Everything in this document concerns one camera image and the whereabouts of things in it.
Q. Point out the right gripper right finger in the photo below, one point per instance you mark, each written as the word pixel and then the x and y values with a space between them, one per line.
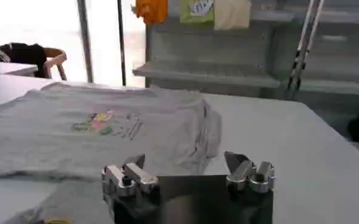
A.
pixel 249 176

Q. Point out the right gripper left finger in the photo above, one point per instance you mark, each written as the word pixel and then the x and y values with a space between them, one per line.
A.
pixel 130 178

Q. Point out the grey printed T-shirt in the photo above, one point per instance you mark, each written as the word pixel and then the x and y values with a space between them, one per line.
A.
pixel 75 149

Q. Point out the grey metal shelf with clothes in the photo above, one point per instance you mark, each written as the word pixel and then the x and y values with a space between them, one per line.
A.
pixel 203 70

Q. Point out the slanted silver metal pole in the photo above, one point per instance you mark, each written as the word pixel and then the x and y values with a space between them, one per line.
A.
pixel 302 51

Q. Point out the brown wooden chair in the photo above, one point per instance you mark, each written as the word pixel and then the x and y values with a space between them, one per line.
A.
pixel 55 56

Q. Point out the small white desk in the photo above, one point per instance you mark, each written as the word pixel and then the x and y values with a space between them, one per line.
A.
pixel 11 67

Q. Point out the black jacket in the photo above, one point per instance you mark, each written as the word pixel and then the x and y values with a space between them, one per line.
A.
pixel 23 53

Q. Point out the thin dark window post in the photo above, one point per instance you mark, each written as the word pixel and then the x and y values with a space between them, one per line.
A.
pixel 121 42

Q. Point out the thick grey window post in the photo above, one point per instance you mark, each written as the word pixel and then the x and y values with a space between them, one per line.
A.
pixel 85 42

